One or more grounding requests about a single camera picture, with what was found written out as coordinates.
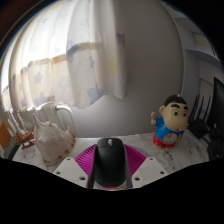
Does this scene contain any black computer mouse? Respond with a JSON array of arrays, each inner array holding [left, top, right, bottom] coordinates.
[[94, 137, 128, 188]]

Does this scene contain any orange wooden chair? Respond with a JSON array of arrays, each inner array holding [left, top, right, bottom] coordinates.
[[0, 120, 13, 151]]

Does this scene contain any white star-print curtain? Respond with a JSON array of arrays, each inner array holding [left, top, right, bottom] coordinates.
[[8, 0, 129, 111]]

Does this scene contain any white shelf unit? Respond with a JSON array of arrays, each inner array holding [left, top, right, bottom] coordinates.
[[173, 13, 224, 111]]

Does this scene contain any white printed tablecloth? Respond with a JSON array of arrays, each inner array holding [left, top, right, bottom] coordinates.
[[9, 129, 224, 174]]

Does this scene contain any black monitor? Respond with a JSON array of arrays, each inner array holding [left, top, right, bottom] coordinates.
[[206, 77, 224, 161]]

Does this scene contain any wooden model sailing ship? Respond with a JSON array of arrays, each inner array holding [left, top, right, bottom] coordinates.
[[4, 109, 36, 150]]

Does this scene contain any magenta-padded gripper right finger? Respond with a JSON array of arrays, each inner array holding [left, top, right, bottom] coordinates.
[[123, 143, 169, 188]]

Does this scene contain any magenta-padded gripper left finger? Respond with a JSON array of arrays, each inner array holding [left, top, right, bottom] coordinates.
[[53, 143, 99, 189]]

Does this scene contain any cartoon boy figurine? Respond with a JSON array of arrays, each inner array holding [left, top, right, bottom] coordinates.
[[150, 94, 190, 150]]

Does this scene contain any large white conch shell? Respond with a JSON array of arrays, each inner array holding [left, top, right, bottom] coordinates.
[[32, 113, 77, 167]]

